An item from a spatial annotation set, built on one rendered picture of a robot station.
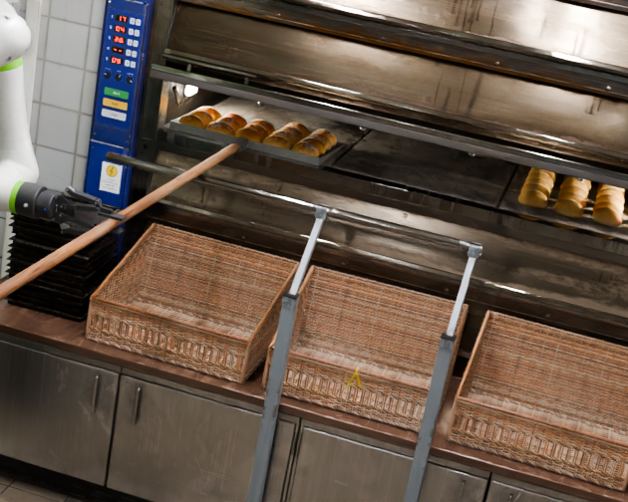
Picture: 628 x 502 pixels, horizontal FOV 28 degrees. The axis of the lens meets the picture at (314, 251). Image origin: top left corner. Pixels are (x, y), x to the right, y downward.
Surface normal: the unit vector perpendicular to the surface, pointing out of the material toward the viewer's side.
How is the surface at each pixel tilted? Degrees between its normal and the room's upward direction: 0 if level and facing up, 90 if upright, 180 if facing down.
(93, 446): 90
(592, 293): 70
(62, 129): 90
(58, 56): 90
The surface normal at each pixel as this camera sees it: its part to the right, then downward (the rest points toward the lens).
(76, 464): -0.26, 0.29
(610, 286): -0.18, -0.05
